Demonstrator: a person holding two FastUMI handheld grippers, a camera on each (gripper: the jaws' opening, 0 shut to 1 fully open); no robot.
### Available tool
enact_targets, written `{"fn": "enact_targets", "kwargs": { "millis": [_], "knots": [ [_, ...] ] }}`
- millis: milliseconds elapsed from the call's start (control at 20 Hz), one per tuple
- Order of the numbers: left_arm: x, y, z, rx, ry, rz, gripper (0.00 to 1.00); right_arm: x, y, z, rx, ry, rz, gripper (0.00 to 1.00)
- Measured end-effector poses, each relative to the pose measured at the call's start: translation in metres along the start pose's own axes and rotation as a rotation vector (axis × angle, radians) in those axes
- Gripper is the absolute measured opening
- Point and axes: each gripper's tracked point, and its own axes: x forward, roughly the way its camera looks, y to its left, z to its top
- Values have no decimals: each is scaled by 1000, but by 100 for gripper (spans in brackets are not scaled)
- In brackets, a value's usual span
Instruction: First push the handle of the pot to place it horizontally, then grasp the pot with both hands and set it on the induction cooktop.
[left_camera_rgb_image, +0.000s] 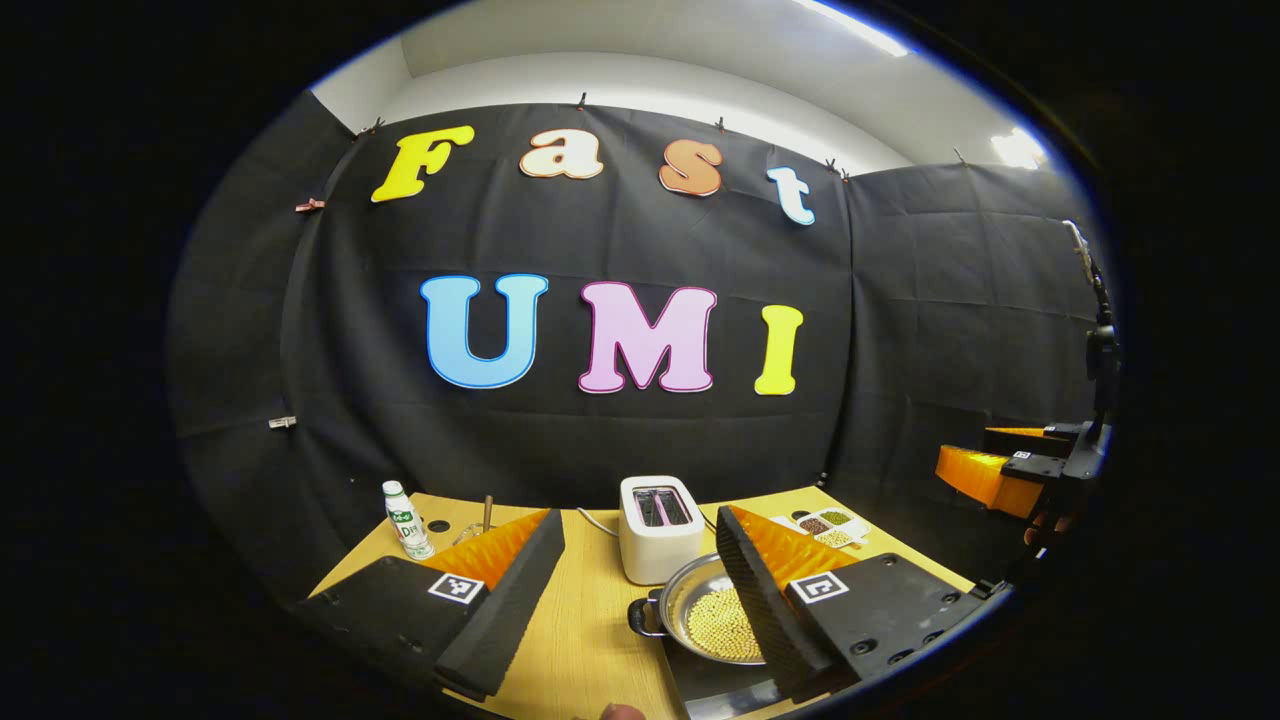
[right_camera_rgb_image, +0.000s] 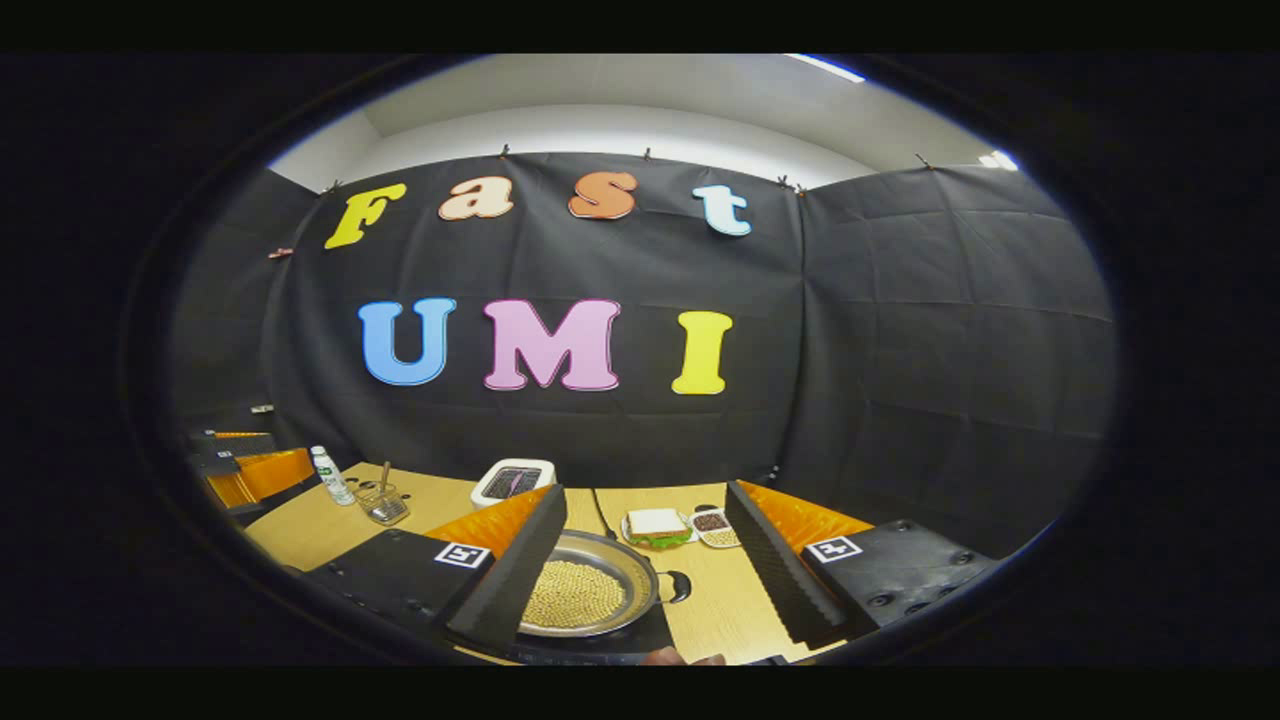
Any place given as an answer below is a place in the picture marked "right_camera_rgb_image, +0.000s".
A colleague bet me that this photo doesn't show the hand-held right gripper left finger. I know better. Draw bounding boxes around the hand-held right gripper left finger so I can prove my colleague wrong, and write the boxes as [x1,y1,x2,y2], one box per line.
[300,485,569,651]

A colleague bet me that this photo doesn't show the white divided dish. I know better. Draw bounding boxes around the white divided dish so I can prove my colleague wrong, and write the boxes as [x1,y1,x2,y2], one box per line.
[690,505,743,549]

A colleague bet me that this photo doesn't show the black induction cooktop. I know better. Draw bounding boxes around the black induction cooktop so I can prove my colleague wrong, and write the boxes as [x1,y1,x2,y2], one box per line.
[470,575,691,666]

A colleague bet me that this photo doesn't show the stainless steel pot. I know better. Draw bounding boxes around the stainless steel pot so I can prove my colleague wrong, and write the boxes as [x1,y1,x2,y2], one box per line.
[518,530,693,639]

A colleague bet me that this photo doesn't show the long ceiling light strip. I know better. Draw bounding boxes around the long ceiling light strip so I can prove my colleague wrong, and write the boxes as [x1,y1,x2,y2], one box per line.
[785,55,866,84]

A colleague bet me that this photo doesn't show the white toaster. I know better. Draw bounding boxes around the white toaster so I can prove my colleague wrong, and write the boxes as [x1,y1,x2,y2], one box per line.
[470,458,557,511]

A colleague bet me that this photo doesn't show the large pile of soybeans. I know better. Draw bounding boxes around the large pile of soybeans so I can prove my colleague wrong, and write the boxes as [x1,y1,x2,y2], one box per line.
[522,560,627,629]

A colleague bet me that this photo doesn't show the white green label bottle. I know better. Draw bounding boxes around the white green label bottle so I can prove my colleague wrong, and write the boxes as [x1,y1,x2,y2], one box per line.
[309,446,356,506]

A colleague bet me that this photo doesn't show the sandwich with lettuce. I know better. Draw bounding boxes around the sandwich with lettuce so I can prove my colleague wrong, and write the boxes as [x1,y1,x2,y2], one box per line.
[625,508,693,549]

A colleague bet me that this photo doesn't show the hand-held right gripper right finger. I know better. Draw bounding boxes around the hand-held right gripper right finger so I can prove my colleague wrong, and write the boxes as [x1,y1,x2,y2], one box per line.
[725,480,1001,646]

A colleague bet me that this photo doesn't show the wire mesh basket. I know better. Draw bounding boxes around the wire mesh basket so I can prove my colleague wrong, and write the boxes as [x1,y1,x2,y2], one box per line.
[355,482,411,526]

